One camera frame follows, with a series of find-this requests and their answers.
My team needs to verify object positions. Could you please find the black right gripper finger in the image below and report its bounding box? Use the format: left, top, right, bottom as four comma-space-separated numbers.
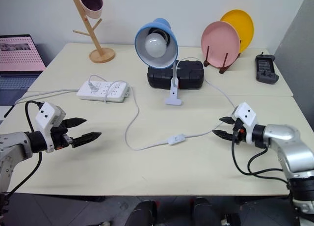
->
212, 129, 235, 141
219, 116, 236, 125

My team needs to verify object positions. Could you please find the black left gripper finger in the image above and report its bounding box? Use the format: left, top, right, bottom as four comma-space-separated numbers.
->
72, 132, 102, 148
64, 117, 87, 129

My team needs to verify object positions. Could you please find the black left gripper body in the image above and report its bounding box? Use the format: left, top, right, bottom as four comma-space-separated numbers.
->
50, 124, 74, 151

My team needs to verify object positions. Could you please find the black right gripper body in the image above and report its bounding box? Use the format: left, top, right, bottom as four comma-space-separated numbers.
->
231, 119, 246, 144

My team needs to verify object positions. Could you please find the blue clip desk lamp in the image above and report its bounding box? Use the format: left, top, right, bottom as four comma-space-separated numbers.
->
134, 17, 184, 106

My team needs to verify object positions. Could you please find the white power plug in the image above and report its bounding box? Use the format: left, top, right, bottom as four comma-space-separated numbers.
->
87, 81, 100, 92

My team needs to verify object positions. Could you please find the white power strip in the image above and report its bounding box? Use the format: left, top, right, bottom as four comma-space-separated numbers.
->
76, 80, 131, 104

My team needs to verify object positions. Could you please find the dark wooden plate rack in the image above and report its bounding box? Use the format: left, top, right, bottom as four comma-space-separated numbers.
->
203, 45, 242, 75

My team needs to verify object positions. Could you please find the black plastic tool case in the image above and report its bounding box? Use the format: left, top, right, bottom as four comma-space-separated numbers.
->
147, 60, 205, 90

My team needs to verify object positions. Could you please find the black handheld remote controller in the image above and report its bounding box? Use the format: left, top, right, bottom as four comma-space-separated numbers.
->
255, 51, 280, 83

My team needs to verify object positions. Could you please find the wooden mug tree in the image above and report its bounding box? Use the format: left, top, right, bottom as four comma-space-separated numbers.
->
51, 0, 116, 64

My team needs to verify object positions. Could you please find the pink plate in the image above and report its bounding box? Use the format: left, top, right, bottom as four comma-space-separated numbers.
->
201, 21, 241, 66

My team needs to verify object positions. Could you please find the dark rounded shape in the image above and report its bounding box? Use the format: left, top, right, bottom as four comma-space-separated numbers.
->
126, 200, 158, 226
192, 197, 222, 226

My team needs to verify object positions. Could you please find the laptop with pink screen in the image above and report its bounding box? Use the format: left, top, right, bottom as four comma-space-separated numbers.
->
0, 34, 47, 91

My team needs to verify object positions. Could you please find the yellow plate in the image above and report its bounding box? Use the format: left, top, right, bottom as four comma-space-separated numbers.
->
220, 9, 255, 55

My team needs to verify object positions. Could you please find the white light bulb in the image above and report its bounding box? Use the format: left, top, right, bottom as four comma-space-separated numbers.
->
144, 32, 168, 59

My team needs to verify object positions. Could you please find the pink mug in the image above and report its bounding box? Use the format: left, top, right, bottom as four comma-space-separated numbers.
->
79, 0, 104, 20

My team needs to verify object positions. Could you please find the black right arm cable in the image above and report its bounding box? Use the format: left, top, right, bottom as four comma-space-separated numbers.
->
231, 119, 290, 185

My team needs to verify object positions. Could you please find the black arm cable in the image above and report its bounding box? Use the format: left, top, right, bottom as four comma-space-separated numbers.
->
231, 119, 290, 185
7, 100, 45, 195

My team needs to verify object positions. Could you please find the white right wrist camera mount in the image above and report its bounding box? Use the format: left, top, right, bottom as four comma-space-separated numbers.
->
232, 102, 259, 145

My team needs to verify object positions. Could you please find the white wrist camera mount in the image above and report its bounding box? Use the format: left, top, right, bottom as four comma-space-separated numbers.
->
35, 102, 66, 153
232, 102, 259, 145

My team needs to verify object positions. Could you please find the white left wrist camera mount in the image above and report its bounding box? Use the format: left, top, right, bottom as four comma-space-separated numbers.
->
35, 102, 66, 153

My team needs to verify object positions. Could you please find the white power strip cable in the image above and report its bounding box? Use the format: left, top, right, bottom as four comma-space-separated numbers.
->
14, 88, 80, 105

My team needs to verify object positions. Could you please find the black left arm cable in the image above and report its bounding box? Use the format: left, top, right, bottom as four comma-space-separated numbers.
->
7, 100, 45, 195

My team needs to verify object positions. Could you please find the white inline cord switch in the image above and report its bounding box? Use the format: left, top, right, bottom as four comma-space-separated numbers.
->
167, 134, 186, 146

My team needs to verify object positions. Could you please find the white lamp power cord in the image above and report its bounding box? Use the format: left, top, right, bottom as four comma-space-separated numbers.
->
88, 57, 237, 152

